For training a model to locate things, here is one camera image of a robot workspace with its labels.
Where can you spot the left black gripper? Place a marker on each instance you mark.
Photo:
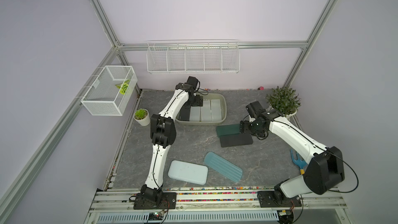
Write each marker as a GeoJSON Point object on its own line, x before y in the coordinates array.
{"type": "Point", "coordinates": [199, 102]}

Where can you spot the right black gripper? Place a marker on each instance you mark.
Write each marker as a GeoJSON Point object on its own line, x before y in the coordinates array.
{"type": "Point", "coordinates": [244, 127]}

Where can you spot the dark grey pencil case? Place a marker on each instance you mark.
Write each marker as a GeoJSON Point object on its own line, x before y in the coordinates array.
{"type": "Point", "coordinates": [241, 139]}

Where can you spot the black pencil case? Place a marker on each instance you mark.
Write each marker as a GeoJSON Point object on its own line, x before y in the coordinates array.
{"type": "Point", "coordinates": [184, 114]}

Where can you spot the translucent white pencil case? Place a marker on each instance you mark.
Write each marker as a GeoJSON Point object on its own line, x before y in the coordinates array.
{"type": "Point", "coordinates": [206, 111]}
{"type": "Point", "coordinates": [195, 114]}
{"type": "Point", "coordinates": [216, 110]}

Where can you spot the beige plastic storage box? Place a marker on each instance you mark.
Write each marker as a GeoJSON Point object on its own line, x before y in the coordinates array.
{"type": "Point", "coordinates": [210, 96]}

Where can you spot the teal ribbed pencil case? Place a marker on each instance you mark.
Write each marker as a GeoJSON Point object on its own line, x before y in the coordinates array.
{"type": "Point", "coordinates": [223, 166]}

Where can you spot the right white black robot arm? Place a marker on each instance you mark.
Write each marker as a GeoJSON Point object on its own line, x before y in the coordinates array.
{"type": "Point", "coordinates": [325, 168]}

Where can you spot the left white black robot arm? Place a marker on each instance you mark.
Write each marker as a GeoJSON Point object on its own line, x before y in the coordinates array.
{"type": "Point", "coordinates": [163, 134]}

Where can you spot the dark green pencil case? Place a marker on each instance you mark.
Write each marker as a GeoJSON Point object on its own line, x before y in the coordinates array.
{"type": "Point", "coordinates": [224, 130]}

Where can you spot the pale blue flat pencil case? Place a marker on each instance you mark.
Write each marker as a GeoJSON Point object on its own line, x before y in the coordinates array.
{"type": "Point", "coordinates": [188, 172]}

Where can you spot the large potted green plant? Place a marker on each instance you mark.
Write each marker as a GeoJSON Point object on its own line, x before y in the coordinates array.
{"type": "Point", "coordinates": [285, 100]}

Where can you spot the small potted green plant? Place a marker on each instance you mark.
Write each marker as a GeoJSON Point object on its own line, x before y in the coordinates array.
{"type": "Point", "coordinates": [142, 117]}

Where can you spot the blue yellow garden fork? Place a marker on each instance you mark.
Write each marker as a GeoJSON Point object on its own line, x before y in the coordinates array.
{"type": "Point", "coordinates": [298, 161]}

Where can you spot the green leaf toy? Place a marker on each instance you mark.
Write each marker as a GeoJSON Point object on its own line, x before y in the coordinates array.
{"type": "Point", "coordinates": [123, 87]}

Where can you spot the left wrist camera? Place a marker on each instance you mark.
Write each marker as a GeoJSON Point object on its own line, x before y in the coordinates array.
{"type": "Point", "coordinates": [193, 81]}

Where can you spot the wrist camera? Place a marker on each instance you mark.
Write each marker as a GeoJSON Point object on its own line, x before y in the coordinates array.
{"type": "Point", "coordinates": [193, 81]}
{"type": "Point", "coordinates": [255, 109]}

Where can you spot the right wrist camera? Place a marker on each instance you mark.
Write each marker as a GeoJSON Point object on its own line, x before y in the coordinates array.
{"type": "Point", "coordinates": [255, 109]}

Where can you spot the white wire wall shelf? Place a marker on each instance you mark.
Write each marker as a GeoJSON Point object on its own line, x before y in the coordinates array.
{"type": "Point", "coordinates": [204, 57]}

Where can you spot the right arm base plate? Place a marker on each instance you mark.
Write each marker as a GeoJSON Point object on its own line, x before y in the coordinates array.
{"type": "Point", "coordinates": [277, 199]}

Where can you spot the white mesh wall basket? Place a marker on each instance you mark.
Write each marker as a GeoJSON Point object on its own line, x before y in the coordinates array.
{"type": "Point", "coordinates": [103, 97]}

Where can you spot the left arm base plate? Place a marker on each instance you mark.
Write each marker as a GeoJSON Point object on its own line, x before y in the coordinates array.
{"type": "Point", "coordinates": [168, 200]}

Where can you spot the aluminium front rail frame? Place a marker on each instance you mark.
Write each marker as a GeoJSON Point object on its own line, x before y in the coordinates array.
{"type": "Point", "coordinates": [217, 205]}

